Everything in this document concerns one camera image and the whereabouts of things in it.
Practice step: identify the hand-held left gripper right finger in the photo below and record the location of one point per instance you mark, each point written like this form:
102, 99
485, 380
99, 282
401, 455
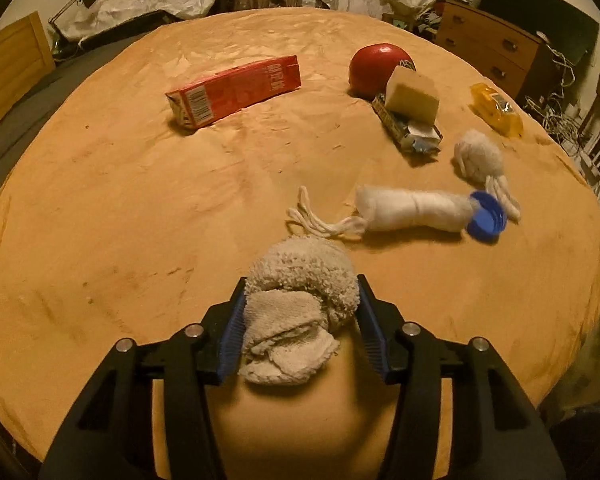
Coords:
372, 330

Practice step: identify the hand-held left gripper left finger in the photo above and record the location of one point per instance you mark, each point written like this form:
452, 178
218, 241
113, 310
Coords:
232, 340

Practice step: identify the white terry cloth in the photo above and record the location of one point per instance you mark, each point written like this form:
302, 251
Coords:
300, 270

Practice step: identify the blue bottle cap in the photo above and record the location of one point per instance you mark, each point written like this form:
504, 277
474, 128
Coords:
490, 220

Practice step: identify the white sock ball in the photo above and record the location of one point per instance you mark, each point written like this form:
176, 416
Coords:
477, 157

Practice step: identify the dark snack wrapper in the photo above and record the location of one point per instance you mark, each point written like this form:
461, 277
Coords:
412, 136

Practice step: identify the yellow plastic package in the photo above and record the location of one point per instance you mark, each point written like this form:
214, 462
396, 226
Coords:
495, 110

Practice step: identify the yellow sponge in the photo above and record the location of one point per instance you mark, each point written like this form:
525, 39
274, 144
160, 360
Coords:
410, 95

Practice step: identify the red carton box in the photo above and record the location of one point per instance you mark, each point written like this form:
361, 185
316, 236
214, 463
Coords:
235, 90

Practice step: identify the red apple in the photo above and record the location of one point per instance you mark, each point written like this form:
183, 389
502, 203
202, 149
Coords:
372, 67

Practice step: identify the black television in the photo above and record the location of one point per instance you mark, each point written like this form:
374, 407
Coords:
545, 20

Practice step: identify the wooden dresser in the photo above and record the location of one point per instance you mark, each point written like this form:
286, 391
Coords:
485, 40

